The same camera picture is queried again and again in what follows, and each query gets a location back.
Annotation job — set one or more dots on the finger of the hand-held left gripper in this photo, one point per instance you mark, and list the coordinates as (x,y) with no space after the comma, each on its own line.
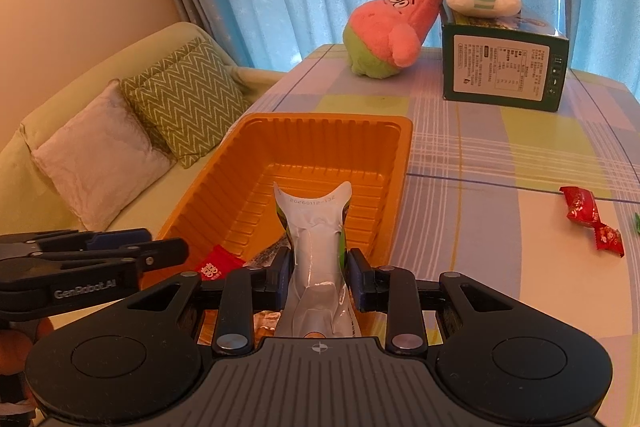
(160,252)
(120,237)

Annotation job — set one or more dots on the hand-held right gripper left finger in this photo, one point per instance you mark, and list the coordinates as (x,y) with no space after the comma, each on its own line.
(281,277)

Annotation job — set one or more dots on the dark clear snack packet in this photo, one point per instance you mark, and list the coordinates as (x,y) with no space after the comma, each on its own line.
(265,257)

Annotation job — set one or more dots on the green zigzag cushion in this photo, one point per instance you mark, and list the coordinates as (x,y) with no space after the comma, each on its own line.
(185,102)

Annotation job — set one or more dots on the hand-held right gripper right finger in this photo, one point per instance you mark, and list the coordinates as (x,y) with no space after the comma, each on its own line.
(356,279)

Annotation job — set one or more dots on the pale green sofa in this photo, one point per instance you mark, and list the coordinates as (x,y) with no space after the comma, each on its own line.
(50,107)

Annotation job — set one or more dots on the pink star plush toy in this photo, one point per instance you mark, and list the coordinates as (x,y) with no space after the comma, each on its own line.
(395,22)

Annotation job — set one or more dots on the white fluffy cushion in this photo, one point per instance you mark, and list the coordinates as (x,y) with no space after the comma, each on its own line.
(100,152)

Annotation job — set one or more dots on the green candy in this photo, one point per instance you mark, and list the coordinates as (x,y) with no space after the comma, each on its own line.
(637,223)

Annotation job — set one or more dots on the person's left hand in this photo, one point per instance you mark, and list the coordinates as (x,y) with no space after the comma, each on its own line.
(12,352)

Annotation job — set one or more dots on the large red snack packet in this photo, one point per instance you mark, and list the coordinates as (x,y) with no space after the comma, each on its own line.
(217,264)

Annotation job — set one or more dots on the green white snack pouch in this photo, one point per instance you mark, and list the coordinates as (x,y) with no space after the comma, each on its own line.
(317,257)

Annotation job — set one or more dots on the green cardboard box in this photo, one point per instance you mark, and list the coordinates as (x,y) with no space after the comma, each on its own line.
(495,67)

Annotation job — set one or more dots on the red candy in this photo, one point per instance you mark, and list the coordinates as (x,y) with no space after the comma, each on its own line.
(580,205)
(609,239)

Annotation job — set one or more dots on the checked tablecloth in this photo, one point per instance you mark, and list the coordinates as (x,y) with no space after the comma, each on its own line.
(500,207)

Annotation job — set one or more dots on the orange plastic tray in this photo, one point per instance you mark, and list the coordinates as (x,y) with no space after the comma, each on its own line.
(310,147)

